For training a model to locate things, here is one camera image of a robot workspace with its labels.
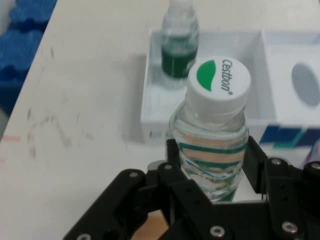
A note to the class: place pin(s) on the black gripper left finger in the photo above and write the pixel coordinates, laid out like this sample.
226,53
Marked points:
140,200

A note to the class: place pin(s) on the white blue cardboard tissue box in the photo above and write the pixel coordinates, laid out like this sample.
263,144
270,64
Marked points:
280,75

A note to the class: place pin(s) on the water bottle green label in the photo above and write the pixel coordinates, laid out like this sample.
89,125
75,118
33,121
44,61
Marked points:
178,57
212,135

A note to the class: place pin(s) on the dark blue foam puzzle mat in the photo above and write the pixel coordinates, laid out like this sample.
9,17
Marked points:
17,55
32,12

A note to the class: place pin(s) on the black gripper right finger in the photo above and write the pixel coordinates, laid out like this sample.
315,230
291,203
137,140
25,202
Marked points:
287,190

